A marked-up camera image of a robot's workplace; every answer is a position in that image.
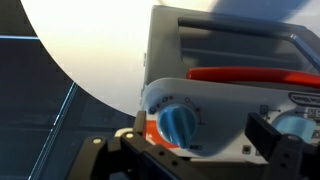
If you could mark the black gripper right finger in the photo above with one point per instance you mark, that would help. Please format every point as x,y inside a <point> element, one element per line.
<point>289,157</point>

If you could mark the grey toy stove oven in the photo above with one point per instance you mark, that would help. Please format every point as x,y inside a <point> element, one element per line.
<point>180,39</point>

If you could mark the blue stove knob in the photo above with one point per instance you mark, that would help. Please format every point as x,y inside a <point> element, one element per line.
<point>295,125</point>
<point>177,124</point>

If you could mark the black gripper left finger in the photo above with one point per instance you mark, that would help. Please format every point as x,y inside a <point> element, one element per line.
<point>130,153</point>

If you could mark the white round table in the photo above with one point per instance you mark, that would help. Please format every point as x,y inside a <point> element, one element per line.
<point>100,44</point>

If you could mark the red oven door handle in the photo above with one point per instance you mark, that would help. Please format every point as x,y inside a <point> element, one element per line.
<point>254,74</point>

